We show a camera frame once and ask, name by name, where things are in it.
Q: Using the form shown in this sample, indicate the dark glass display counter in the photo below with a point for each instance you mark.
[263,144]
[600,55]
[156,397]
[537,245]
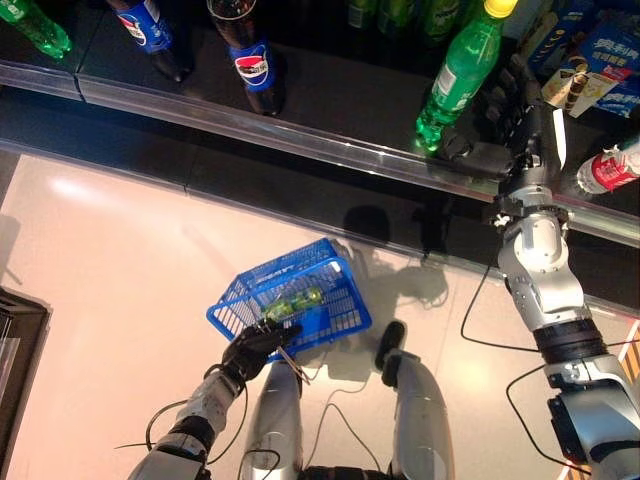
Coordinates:
[25,375]

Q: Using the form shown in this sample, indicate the wide blue oreo box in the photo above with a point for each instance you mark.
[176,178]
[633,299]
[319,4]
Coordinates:
[615,50]

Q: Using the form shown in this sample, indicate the water bottle red label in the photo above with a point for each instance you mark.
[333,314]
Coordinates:
[607,172]

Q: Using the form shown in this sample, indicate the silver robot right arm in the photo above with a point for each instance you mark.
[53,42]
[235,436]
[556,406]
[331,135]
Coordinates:
[540,260]

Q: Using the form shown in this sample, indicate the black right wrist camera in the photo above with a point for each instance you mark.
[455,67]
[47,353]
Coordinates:
[502,215]

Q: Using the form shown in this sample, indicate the black robot right foot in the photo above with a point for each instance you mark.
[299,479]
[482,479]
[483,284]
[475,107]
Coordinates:
[391,342]

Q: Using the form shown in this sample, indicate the tall blue oreo box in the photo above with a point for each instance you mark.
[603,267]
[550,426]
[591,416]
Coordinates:
[555,40]

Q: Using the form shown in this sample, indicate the blue plastic shopping basket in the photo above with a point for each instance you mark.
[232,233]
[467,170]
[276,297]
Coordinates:
[340,320]

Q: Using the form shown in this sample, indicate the silver robot right leg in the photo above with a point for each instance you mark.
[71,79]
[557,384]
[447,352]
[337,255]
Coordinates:
[420,415]

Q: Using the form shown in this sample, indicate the silver robot left leg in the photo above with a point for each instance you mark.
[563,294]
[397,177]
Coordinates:
[272,415]

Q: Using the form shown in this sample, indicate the black store shelf unit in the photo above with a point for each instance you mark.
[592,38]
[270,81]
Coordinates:
[325,90]

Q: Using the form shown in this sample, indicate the pepsi cola bottle blue cap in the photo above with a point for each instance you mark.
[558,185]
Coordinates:
[145,30]
[252,65]

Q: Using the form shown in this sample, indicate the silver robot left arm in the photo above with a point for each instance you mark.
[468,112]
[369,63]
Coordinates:
[200,405]

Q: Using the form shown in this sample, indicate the beige wafer roll box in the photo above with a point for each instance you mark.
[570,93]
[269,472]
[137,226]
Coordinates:
[575,90]

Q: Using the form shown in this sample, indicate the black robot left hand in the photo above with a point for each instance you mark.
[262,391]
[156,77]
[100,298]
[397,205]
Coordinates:
[250,352]

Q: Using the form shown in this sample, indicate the silver robot leg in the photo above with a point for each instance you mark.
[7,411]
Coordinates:
[420,415]
[272,415]

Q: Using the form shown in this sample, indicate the black robot waist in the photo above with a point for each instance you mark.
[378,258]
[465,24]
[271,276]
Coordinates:
[350,474]

